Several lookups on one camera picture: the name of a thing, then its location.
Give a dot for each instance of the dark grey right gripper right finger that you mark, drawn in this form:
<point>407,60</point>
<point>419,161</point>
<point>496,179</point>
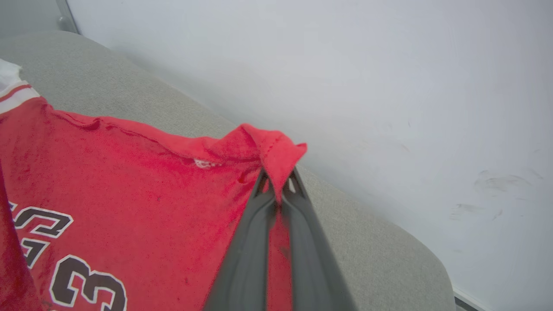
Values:
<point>311,268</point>

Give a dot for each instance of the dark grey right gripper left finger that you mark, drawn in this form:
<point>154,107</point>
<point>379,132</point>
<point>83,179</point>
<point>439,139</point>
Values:
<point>248,259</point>

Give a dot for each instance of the red basketball jersey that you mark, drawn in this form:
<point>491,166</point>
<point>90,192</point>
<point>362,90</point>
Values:
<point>142,194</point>

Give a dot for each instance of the grey wall baseboard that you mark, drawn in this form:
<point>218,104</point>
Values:
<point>464,304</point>

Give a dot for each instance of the grey wall corner strip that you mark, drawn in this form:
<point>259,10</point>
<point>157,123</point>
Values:
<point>67,13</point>

